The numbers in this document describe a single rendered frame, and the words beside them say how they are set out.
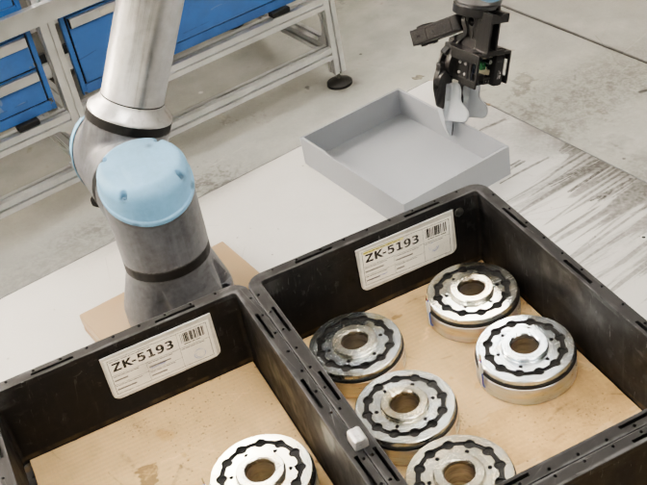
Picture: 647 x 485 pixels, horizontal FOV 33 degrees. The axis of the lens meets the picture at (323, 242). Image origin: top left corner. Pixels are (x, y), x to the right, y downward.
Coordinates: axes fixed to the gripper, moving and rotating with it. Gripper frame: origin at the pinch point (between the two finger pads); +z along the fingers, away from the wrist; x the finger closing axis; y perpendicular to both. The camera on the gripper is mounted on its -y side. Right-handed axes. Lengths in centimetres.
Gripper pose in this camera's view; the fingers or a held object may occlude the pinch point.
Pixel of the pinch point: (451, 125)
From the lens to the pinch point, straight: 175.0
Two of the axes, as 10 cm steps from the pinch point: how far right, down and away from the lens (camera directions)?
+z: -0.7, 8.9, 4.5
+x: 7.9, -2.3, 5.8
